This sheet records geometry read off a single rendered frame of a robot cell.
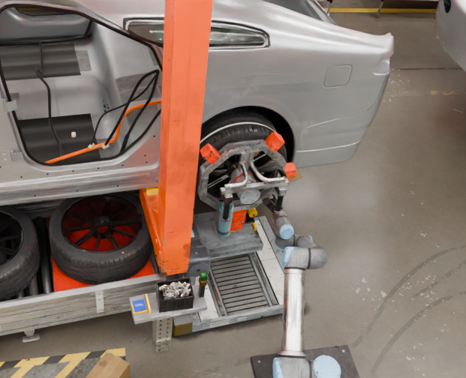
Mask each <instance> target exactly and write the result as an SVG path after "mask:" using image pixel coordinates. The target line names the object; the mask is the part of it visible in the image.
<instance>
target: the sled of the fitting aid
mask: <svg viewBox="0 0 466 378"><path fill-rule="evenodd" d="M251 225H252V228H253V230H254V232H255V235H256V241H248V242H243V243H238V244H231V245H226V246H221V247H213V248H208V249H209V253H210V255H211V260H213V259H217V258H222V257H230V256H235V255H240V254H247V253H252V252H257V251H261V250H262V249H263V241H262V239H261V237H260V234H259V232H258V231H257V227H256V225H255V223H251Z"/></svg>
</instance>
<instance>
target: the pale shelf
mask: <svg viewBox="0 0 466 378"><path fill-rule="evenodd" d="M192 289H193V292H194V303H193V308H192V309H185V310H175V311H168V312H163V313H159V310H158V303H157V298H156V292H155V293H150V294H147V296H148V300H149V305H150V308H151V314H150V315H149V311H148V312H145V313H139V314H134V313H133V309H132V306H131V302H132V301H136V300H141V299H144V300H145V302H146V299H145V295H139V296H134V297H130V298H129V302H130V306H131V313H132V316H133V319H134V324H138V323H145V322H149V321H153V320H160V319H164V318H168V317H175V316H179V315H183V314H190V313H194V312H198V311H205V310H207V304H206V300H205V298H199V296H198V291H199V285H194V286H192ZM146 307H147V304H146ZM147 310H148V308H147Z"/></svg>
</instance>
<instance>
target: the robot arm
mask: <svg viewBox="0 0 466 378"><path fill-rule="evenodd" d="M276 202H277V198H276V196H275V195H273V194H272V195H271V196H269V198H268V197H267V196H266V197H265V198H264V199H263V200H262V203H263V204H264V205H265V206H266V207H267V208H268V209H269V210H270V211H271V212H272V213H273V215H272V219H273V221H274V223H275V225H276V227H277V233H276V236H275V247H276V248H277V249H279V250H280V251H284V252H283V256H282V260H281V267H283V268H284V302H283V321H282V341H281V351H280V352H279V353H278V357H277V358H274V359H273V378H340V375H341V368H340V366H339V364H338V362H337V361H336V360H335V359H334V358H332V357H330V356H327V355H321V356H319V357H317V358H316V359H315V360H306V355H305V354H304V352H303V351H302V339H303V313H304V287H305V270H306V269H319V268H321V267H323V266H324V265H326V263H327V260H328V254H327V252H326V251H325V250H324V249H323V248H322V247H318V246H317V245H315V244H314V243H313V241H312V237H311V236H310V235H294V230H293V227H292V226H291V224H290V222H289V220H288V218H287V214H285V212H284V211H282V210H281V213H280V214H276V213H274V208H275V206H276Z"/></svg>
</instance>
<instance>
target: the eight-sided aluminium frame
mask: <svg viewBox="0 0 466 378"><path fill-rule="evenodd" d="M259 151H264V152H265V153H266V154H268V156H270V157H271V158H272V159H273V160H277V162H279V163H280V165H281V166H282V168H283V170H284V168H285V166H286V165H285V164H286V161H285V159H284V157H283V156H282V155H281V154H280V153H278V152H274V151H272V150H270V149H269V146H268V145H267V143H266V141H265V140H263V139H258V140H252V141H244V142H231V143H228V144H226V145H224V147H223V148H222V149H220V150H219V151H218V153H219V155H220V157H221V158H220V159H218V160H217V161H216V162H214V163H213V164H210V163H209V162H208V161H206V162H205V163H203V165H201V166H200V175H199V183H198V189H197V193H198V196H199V198H200V200H202V201H203V202H205V203H206V204H208V205H209V206H211V207H213V208H214V209H216V210H217V211H219V208H220V204H221V203H222V202H221V201H219V200H218V199H216V198H214V197H213V196H212V195H210V194H209V193H207V186H208V179H209V174H210V173H211V172H212V171H213V170H214V169H216V168H217V167H218V166H219V165H221V164H222V163H223V162H224V161H225V160H226V159H228V158H229V157H230V156H231V155H235V154H241V153H248V152H259ZM276 177H281V175H280V174H279V172H278V171H277V170H275V171H274V173H273V178H276ZM274 192H276V190H275V188H274V187H271V188H265V189H261V190H260V197H259V199H258V200H257V201H256V202H253V203H251V204H244V203H242V202H241V200H234V201H233V202H232V204H233V205H234V209H233V211H234V212H236V211H241V210H246V209H254V208H255V207H257V206H258V205H259V204H261V203H262V200H263V199H264V198H265V197H269V196H271V195H272V194H273V193H274Z"/></svg>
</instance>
